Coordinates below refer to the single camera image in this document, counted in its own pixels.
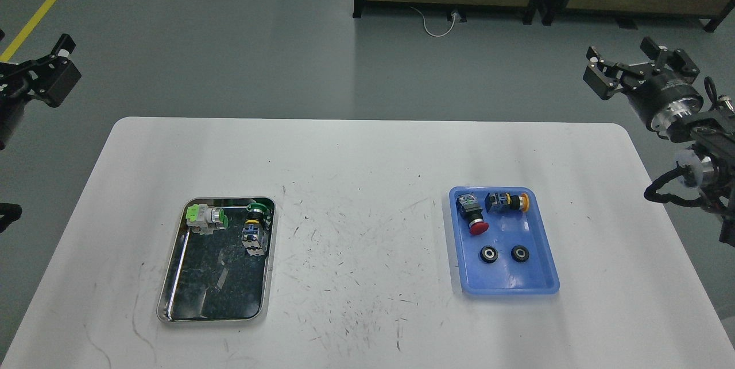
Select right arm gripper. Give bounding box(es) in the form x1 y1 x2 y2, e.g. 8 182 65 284
583 37 703 132

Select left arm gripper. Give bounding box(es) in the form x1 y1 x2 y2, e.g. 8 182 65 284
1 34 82 149

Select black gear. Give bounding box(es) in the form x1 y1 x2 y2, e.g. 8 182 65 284
511 244 531 263
479 246 498 264

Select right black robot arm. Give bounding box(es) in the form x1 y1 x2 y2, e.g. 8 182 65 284
583 37 734 246

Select blue plastic tray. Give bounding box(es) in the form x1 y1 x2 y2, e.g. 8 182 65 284
448 186 561 296

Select silver metal tray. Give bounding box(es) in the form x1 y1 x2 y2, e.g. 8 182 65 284
156 196 278 324

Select red mushroom push button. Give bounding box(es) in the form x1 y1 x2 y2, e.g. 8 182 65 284
456 193 489 236

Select white cable on floor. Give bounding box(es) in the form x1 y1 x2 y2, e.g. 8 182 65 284
409 5 463 38

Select yellow push button switch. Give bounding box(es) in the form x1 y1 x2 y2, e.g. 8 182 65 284
485 193 531 213

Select green push button switch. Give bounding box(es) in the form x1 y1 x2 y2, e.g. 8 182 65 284
184 203 229 235

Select green selector switch blue contacts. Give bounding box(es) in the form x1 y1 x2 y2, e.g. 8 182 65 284
241 203 272 257

